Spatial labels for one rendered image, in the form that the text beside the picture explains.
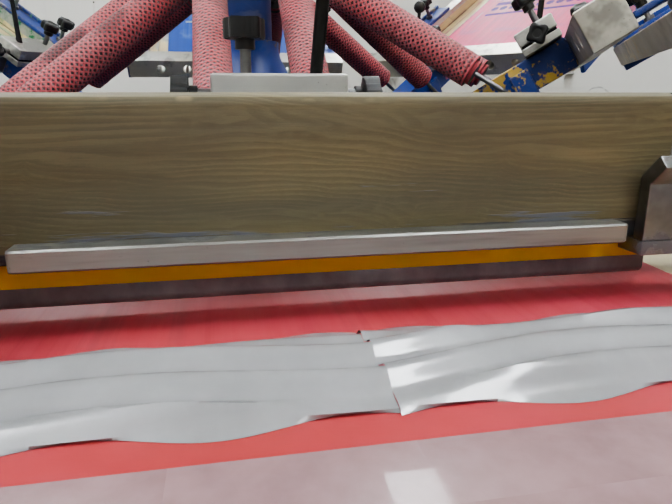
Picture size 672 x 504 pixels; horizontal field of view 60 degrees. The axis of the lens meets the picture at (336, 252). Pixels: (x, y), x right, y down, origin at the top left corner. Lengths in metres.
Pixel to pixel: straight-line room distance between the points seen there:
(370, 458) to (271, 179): 0.14
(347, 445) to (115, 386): 0.08
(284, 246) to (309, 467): 0.12
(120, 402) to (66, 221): 0.10
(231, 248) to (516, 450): 0.15
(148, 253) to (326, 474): 0.14
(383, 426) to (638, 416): 0.09
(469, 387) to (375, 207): 0.11
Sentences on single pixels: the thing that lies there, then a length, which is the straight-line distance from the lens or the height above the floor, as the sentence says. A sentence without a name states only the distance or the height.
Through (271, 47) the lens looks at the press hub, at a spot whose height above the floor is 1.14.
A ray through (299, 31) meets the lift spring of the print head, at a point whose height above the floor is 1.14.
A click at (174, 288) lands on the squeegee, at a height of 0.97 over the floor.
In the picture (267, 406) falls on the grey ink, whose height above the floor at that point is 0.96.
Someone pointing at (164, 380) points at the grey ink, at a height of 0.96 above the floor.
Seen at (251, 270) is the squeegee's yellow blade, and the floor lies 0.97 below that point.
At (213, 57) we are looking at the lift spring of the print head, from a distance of 0.77.
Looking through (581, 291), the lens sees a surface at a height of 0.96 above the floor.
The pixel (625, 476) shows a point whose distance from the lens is 0.19.
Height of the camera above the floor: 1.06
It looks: 15 degrees down
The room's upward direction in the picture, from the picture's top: straight up
